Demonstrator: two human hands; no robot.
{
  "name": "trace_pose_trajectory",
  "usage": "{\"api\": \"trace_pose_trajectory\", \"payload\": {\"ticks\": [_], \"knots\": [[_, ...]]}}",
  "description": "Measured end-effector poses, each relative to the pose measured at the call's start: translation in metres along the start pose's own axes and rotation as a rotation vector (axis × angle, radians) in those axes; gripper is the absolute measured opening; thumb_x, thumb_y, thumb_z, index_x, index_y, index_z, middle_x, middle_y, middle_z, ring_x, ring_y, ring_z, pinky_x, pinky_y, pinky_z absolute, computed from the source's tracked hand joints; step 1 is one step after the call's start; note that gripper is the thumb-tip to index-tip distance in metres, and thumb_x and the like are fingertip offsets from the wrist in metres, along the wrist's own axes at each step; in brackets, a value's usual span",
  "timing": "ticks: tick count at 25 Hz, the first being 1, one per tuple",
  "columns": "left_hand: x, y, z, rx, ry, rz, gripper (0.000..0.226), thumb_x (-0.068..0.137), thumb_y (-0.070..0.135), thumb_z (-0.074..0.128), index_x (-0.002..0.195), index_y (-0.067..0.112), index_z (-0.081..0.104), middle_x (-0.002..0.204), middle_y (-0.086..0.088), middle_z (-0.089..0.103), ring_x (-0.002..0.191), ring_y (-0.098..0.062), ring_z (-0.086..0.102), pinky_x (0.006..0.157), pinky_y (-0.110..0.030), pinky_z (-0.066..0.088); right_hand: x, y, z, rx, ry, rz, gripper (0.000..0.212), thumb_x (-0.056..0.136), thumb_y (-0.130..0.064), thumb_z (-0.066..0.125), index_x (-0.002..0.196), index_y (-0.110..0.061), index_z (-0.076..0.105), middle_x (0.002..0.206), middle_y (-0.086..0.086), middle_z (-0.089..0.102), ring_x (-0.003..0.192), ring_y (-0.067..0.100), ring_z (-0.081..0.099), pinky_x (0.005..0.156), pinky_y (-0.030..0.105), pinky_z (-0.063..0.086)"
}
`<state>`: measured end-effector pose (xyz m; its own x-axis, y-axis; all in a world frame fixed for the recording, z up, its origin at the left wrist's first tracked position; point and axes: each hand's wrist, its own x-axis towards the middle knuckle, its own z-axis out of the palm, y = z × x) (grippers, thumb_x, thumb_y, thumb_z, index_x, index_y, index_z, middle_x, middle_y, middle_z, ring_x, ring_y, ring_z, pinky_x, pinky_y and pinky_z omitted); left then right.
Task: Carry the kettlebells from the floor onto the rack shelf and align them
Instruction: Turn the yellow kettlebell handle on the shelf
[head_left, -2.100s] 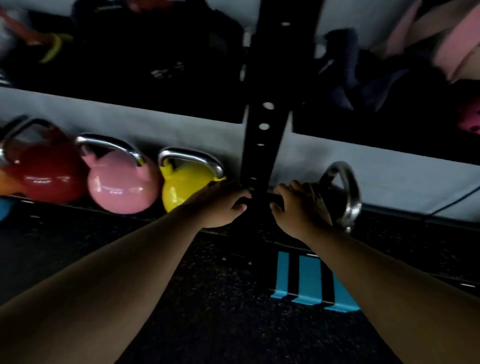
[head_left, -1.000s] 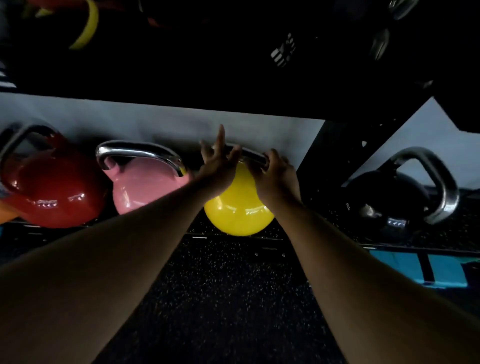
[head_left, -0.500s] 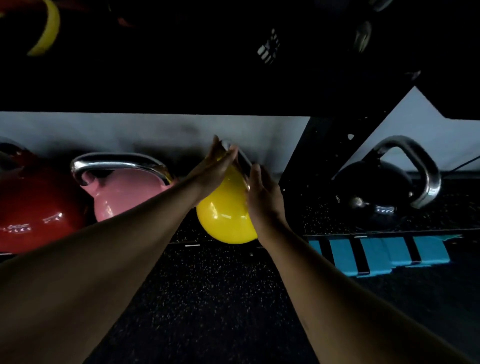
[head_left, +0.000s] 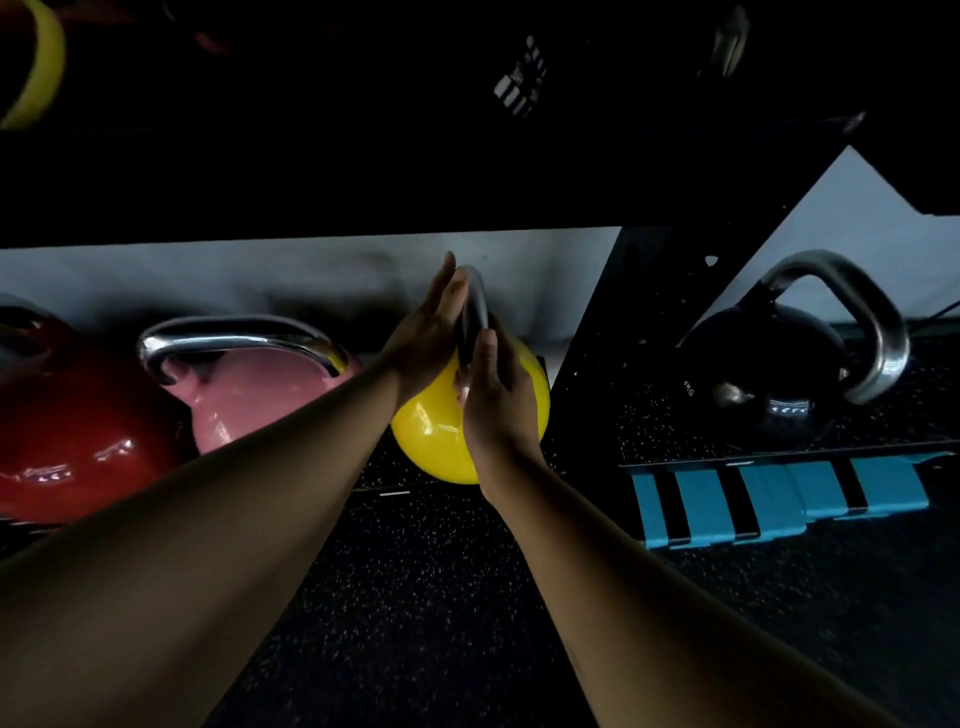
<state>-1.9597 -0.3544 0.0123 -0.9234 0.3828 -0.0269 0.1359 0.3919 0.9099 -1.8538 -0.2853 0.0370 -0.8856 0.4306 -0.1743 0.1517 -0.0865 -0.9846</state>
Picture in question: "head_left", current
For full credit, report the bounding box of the thin black cable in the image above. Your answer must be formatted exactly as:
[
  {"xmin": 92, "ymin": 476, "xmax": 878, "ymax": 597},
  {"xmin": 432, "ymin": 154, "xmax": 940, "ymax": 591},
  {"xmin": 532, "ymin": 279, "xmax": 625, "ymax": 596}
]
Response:
[{"xmin": 907, "ymin": 299, "xmax": 960, "ymax": 339}]

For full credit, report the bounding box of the blue black striped block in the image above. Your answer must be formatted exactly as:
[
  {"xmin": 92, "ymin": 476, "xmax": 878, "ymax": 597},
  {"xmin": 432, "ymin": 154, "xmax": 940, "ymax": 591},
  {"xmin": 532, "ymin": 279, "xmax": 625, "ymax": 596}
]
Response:
[{"xmin": 629, "ymin": 452, "xmax": 958, "ymax": 551}]

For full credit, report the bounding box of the black metal rack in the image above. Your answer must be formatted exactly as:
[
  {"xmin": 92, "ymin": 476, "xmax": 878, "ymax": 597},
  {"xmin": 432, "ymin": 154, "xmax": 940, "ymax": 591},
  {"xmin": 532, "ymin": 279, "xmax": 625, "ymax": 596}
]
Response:
[{"xmin": 0, "ymin": 0, "xmax": 960, "ymax": 541}]

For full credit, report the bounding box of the person's left forearm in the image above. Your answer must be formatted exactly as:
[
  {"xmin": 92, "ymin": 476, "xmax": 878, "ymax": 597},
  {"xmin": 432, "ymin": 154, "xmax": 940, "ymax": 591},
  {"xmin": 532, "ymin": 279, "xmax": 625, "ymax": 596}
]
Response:
[{"xmin": 0, "ymin": 359, "xmax": 406, "ymax": 728}]

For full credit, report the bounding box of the black speckled rubber floor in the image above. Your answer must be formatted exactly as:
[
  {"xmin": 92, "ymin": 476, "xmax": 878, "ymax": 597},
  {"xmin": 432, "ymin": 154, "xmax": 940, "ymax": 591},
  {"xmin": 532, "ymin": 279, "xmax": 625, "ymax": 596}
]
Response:
[{"xmin": 202, "ymin": 464, "xmax": 960, "ymax": 728}]

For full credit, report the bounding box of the pink kettlebell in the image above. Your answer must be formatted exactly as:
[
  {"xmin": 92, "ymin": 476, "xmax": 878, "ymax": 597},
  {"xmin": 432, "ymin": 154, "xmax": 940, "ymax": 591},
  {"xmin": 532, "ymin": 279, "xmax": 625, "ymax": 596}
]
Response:
[{"xmin": 137, "ymin": 314, "xmax": 361, "ymax": 455}]

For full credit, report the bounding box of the black kettlebell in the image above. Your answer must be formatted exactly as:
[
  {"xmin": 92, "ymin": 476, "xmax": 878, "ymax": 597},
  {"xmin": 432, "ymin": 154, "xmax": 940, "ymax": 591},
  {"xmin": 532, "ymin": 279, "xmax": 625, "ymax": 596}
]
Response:
[{"xmin": 674, "ymin": 249, "xmax": 911, "ymax": 451}]

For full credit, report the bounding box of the yellow resistance band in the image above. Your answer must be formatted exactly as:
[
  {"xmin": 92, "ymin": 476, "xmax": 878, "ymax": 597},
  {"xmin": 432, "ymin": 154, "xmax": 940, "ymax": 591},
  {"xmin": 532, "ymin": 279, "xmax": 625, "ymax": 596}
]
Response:
[{"xmin": 0, "ymin": 0, "xmax": 67, "ymax": 131}]

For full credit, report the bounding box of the person's right hand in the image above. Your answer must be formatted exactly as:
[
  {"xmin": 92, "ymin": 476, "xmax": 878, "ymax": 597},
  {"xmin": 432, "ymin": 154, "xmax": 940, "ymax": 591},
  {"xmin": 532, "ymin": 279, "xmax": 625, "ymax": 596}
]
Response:
[{"xmin": 453, "ymin": 326, "xmax": 549, "ymax": 489}]

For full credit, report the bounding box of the yellow kettlebell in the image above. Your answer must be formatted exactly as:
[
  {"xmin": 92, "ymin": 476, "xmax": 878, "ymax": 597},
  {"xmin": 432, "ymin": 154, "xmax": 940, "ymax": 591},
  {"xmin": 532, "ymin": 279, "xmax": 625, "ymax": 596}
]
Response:
[{"xmin": 389, "ymin": 263, "xmax": 553, "ymax": 487}]

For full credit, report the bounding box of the red kettlebell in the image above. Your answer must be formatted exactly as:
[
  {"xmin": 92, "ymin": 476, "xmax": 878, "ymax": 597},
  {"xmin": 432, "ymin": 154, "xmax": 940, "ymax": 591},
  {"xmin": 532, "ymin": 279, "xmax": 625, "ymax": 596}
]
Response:
[{"xmin": 0, "ymin": 296, "xmax": 189, "ymax": 526}]

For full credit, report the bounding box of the person's right forearm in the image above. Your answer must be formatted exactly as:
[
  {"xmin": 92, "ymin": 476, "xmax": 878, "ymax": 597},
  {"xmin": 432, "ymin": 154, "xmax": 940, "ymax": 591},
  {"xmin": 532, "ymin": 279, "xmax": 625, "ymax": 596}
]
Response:
[{"xmin": 476, "ymin": 449, "xmax": 909, "ymax": 728}]

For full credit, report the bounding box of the person's left hand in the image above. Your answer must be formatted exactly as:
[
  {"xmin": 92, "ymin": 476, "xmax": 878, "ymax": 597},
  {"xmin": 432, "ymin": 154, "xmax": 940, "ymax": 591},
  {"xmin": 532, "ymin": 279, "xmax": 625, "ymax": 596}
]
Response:
[{"xmin": 378, "ymin": 251, "xmax": 472, "ymax": 410}]

